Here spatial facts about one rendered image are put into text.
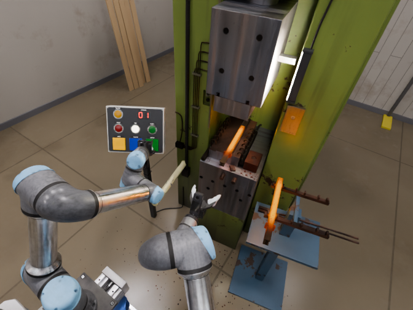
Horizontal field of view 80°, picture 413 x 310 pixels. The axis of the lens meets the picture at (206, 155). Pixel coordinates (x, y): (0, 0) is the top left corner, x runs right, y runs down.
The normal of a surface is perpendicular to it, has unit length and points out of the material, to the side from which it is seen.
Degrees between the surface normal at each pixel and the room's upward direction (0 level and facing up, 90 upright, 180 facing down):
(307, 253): 0
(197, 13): 90
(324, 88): 90
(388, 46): 90
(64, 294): 7
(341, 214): 0
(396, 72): 90
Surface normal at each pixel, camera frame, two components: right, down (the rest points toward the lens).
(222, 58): -0.40, 0.61
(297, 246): 0.07, -0.72
